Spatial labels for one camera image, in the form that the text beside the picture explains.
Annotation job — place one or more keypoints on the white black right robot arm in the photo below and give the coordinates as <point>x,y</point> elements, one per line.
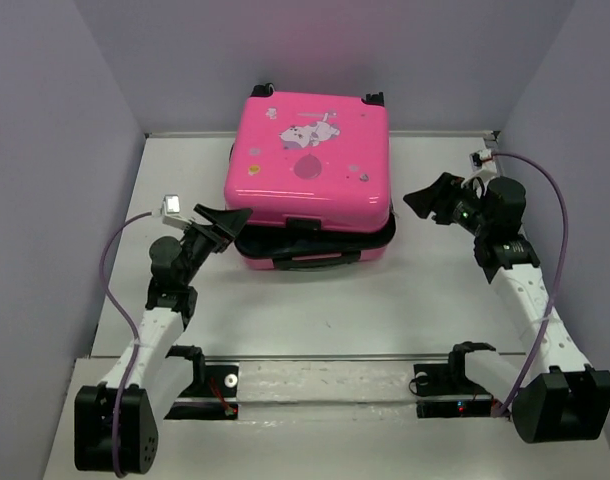
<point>557,395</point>

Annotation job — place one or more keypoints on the pink hard-shell suitcase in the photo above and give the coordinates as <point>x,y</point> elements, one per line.
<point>315,171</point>

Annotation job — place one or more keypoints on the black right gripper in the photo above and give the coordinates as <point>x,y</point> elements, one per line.
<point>430,198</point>

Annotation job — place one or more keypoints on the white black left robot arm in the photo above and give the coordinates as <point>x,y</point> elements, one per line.
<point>116,420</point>

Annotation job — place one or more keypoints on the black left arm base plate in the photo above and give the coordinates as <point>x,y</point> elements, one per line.
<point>213,400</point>

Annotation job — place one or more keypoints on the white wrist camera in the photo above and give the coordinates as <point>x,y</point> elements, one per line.
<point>484,166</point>
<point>169,212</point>

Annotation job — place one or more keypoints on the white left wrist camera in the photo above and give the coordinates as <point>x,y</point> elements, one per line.
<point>169,212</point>

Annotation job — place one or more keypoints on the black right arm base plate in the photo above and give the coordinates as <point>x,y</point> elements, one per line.
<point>450,395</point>

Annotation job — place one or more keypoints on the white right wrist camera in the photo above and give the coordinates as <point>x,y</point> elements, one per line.
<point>484,166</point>

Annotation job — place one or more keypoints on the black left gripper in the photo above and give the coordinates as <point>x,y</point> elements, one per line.
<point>230,222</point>

